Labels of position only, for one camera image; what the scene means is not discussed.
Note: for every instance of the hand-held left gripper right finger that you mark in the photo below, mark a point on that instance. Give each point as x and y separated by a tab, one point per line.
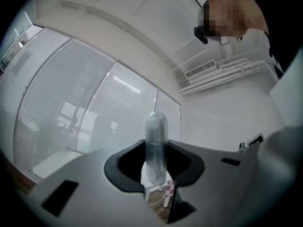
213	185

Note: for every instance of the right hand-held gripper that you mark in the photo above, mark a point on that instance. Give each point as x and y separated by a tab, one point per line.
253	139

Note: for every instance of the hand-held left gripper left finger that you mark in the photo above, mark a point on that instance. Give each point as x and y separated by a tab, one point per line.
90	193

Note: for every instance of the checkered cloth side table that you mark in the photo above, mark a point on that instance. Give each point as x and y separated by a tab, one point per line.
169	193

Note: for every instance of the white ceiling pipes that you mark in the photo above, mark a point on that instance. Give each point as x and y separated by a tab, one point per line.
225	77

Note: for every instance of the white ceiling air vent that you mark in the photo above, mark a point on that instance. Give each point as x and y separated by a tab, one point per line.
201	68

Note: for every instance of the round ceiling detector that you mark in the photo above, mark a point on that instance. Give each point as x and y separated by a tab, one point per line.
239	39

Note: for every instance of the person's dark clothing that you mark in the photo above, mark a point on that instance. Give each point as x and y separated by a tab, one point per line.
279	20

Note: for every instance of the person's head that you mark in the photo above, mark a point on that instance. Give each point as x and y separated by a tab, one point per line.
232	15

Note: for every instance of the small ceiling panel frame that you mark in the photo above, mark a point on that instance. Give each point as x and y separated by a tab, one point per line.
224	42

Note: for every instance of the black head-worn camera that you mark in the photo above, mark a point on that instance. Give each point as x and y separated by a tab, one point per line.
201	34

